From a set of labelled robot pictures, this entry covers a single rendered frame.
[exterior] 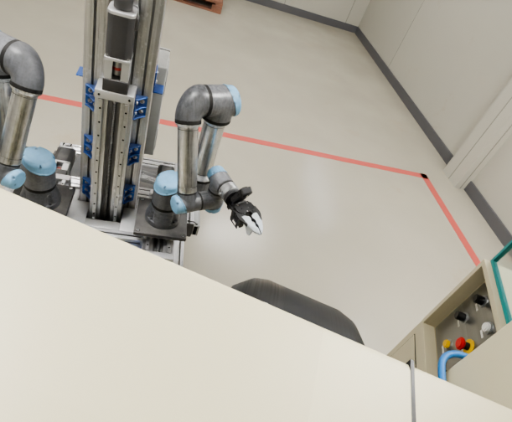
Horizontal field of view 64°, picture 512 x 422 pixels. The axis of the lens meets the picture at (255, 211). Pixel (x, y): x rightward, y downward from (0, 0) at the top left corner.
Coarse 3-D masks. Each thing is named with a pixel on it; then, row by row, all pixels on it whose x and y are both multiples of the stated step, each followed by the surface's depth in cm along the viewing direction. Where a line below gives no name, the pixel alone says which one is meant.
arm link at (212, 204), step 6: (204, 192) 164; (210, 192) 163; (204, 198) 162; (210, 198) 163; (216, 198) 164; (204, 204) 162; (210, 204) 164; (216, 204) 166; (222, 204) 169; (210, 210) 168; (216, 210) 169
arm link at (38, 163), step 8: (24, 152) 154; (32, 152) 156; (40, 152) 157; (48, 152) 159; (24, 160) 152; (32, 160) 153; (40, 160) 155; (48, 160) 156; (24, 168) 154; (32, 168) 153; (40, 168) 154; (48, 168) 156; (32, 176) 155; (40, 176) 156; (48, 176) 158; (24, 184) 160; (32, 184) 158; (40, 184) 159; (48, 184) 161
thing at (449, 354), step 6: (444, 354) 70; (450, 354) 70; (456, 354) 70; (462, 354) 70; (438, 360) 69; (444, 360) 69; (438, 366) 68; (444, 366) 68; (438, 372) 67; (444, 372) 67; (444, 378) 66
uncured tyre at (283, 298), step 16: (240, 288) 80; (256, 288) 78; (272, 288) 80; (288, 288) 87; (272, 304) 74; (288, 304) 76; (304, 304) 79; (320, 304) 83; (320, 320) 75; (336, 320) 78; (352, 336) 75
